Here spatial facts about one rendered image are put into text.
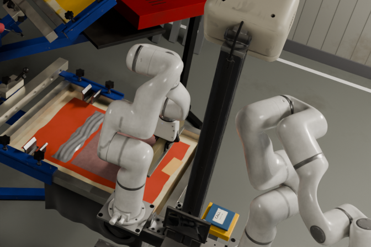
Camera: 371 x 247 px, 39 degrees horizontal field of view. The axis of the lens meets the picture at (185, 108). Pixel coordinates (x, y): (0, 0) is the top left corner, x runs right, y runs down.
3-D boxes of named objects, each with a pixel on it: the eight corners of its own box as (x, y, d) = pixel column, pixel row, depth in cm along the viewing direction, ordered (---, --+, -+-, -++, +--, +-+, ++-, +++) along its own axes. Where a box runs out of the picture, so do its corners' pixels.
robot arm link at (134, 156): (142, 195, 166) (148, 159, 156) (103, 182, 167) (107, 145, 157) (152, 175, 173) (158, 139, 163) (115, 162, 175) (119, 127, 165)
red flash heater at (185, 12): (176, -20, 355) (179, -37, 348) (218, 12, 329) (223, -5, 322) (96, -5, 321) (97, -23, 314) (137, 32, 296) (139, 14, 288)
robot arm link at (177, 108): (151, 84, 176) (150, 117, 194) (187, 96, 174) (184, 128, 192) (159, 65, 181) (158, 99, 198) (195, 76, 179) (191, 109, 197)
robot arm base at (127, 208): (131, 237, 172) (136, 206, 162) (97, 222, 174) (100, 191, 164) (150, 204, 184) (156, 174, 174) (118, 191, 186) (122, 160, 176)
